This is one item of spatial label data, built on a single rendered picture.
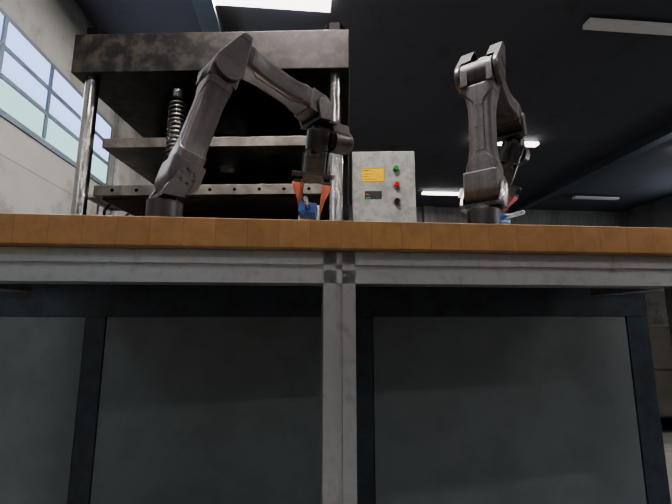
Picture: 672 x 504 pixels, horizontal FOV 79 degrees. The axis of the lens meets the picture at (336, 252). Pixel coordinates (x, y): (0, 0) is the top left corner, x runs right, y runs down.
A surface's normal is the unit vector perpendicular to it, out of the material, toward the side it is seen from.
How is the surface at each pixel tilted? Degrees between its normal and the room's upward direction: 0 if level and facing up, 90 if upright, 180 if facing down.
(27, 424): 90
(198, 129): 89
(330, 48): 90
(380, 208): 90
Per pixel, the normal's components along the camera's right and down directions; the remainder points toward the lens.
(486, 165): -0.58, -0.19
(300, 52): -0.03, -0.17
